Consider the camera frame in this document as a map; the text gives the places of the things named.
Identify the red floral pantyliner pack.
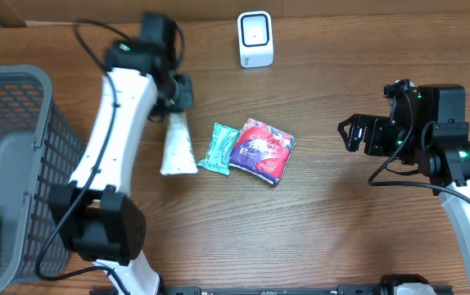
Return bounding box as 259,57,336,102
229,118,296,185

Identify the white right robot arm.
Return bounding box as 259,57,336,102
337,79,470,286

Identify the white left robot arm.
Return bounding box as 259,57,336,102
48,12,197,294

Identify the white tube gold cap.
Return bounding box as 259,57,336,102
160,111,198,175

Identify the green wet wipes pack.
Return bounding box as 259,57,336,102
197,122,241,175

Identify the brown cardboard backdrop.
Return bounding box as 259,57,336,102
0,0,470,27

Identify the white barcode scanner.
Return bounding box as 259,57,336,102
237,11,274,68

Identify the grey plastic basket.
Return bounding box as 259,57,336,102
0,65,84,292

